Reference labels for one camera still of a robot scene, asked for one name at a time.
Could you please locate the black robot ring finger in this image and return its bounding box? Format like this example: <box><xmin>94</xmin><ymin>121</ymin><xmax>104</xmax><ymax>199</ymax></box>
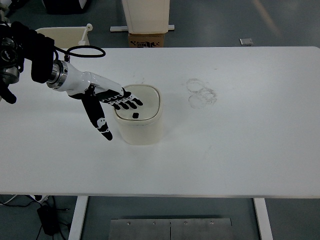
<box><xmin>118</xmin><ymin>100</ymin><xmax>131</xmax><ymax>110</ymax></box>

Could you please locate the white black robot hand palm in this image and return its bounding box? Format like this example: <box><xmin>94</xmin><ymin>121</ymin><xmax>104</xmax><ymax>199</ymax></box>
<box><xmin>46</xmin><ymin>60</ymin><xmax>125</xmax><ymax>100</ymax></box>

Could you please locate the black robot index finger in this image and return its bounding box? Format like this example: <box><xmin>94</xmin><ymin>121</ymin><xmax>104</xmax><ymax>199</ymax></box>
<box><xmin>126</xmin><ymin>93</ymin><xmax>143</xmax><ymax>106</ymax></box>

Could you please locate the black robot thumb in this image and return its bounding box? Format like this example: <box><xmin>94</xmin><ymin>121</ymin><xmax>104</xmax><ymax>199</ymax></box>
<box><xmin>81</xmin><ymin>94</ymin><xmax>113</xmax><ymax>141</ymax></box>

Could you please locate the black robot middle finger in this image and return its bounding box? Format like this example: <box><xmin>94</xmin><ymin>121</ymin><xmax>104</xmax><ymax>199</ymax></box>
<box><xmin>122</xmin><ymin>98</ymin><xmax>138</xmax><ymax>109</ymax></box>

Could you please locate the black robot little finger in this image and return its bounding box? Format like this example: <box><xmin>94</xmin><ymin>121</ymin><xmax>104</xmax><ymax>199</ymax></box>
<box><xmin>111</xmin><ymin>102</ymin><xmax>124</xmax><ymax>110</ymax></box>

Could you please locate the cream trash can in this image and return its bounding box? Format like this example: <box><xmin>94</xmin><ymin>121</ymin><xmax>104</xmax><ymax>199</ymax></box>
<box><xmin>113</xmin><ymin>84</ymin><xmax>163</xmax><ymax>146</ymax></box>

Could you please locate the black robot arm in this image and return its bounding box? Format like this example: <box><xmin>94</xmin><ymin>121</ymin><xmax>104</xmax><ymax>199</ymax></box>
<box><xmin>0</xmin><ymin>21</ymin><xmax>143</xmax><ymax>141</ymax></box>

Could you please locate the cream plastic bin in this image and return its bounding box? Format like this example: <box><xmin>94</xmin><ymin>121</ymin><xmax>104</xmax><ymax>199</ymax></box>
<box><xmin>36</xmin><ymin>23</ymin><xmax>93</xmax><ymax>49</ymax></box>

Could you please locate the cardboard box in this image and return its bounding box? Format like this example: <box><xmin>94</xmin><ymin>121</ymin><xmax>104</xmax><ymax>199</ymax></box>
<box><xmin>128</xmin><ymin>33</ymin><xmax>165</xmax><ymax>48</ymax></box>

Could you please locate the white metal base bar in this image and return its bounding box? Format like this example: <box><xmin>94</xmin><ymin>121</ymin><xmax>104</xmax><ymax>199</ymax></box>
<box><xmin>109</xmin><ymin>24</ymin><xmax>176</xmax><ymax>34</ymax></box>

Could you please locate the black box on floor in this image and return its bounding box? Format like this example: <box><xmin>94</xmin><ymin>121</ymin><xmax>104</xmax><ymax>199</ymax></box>
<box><xmin>42</xmin><ymin>0</ymin><xmax>92</xmax><ymax>15</ymax></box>

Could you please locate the tall cream bin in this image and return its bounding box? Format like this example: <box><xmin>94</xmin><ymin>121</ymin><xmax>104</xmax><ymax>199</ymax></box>
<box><xmin>121</xmin><ymin>0</ymin><xmax>170</xmax><ymax>27</ymax></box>

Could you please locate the left white table leg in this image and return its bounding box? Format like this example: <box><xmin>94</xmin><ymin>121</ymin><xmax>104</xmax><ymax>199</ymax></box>
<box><xmin>68</xmin><ymin>196</ymin><xmax>89</xmax><ymax>240</ymax></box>

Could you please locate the white table leg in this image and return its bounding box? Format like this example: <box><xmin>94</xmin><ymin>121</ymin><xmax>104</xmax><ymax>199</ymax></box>
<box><xmin>68</xmin><ymin>196</ymin><xmax>89</xmax><ymax>240</ymax></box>
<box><xmin>253</xmin><ymin>198</ymin><xmax>274</xmax><ymax>240</ymax></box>

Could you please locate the black power adapter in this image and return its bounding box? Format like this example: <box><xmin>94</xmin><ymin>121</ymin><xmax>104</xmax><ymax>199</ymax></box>
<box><xmin>37</xmin><ymin>205</ymin><xmax>60</xmax><ymax>236</ymax></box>

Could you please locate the small grey floor object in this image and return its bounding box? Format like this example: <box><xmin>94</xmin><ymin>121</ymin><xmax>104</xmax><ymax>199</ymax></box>
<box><xmin>239</xmin><ymin>38</ymin><xmax>254</xmax><ymax>46</ymax></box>

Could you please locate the right white table leg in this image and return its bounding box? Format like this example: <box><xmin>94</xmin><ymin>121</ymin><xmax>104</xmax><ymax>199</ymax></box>
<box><xmin>253</xmin><ymin>198</ymin><xmax>274</xmax><ymax>240</ymax></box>

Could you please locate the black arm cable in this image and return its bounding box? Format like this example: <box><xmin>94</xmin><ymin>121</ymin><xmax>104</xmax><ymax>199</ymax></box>
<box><xmin>53</xmin><ymin>45</ymin><xmax>107</xmax><ymax>63</ymax></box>

